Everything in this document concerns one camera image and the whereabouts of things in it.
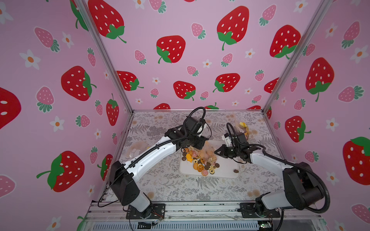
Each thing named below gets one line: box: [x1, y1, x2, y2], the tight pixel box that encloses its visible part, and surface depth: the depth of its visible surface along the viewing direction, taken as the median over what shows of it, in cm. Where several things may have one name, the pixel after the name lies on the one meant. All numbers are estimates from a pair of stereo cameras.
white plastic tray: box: [179, 154, 240, 179], surface depth 90 cm
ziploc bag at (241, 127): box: [234, 121, 250, 141], surface depth 104 cm
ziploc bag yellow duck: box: [193, 140, 217, 164], surface depth 89 cm
